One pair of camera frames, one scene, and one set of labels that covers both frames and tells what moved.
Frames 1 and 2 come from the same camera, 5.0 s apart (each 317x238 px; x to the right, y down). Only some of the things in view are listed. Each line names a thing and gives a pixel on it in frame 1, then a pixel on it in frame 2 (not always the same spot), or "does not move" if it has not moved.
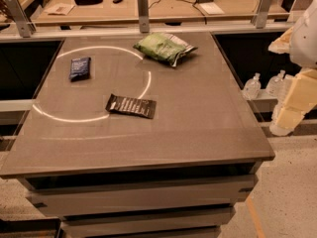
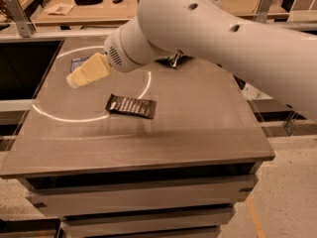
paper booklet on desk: [61, 9] does not move
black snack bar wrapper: [144, 108] does not move
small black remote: [117, 0] does not move
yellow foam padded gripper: [305, 40] to [116, 54]
